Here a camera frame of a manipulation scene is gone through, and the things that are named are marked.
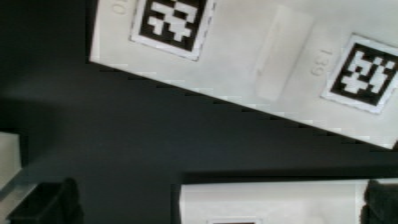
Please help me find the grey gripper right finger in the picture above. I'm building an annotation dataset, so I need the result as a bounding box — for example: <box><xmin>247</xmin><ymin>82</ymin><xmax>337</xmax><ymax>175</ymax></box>
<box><xmin>360</xmin><ymin>180</ymin><xmax>398</xmax><ymax>224</ymax></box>

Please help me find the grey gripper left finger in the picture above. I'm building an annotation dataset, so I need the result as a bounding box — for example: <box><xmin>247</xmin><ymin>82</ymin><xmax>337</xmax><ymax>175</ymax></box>
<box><xmin>5</xmin><ymin>178</ymin><xmax>85</xmax><ymax>224</ymax></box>

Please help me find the white cabinet box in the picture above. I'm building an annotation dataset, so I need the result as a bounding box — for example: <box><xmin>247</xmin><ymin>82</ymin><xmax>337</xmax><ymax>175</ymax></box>
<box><xmin>176</xmin><ymin>178</ymin><xmax>398</xmax><ymax>224</ymax></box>

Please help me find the white base tag plate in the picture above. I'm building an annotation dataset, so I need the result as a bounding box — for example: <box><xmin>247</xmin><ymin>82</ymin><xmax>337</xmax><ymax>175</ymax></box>
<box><xmin>90</xmin><ymin>0</ymin><xmax>398</xmax><ymax>148</ymax></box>

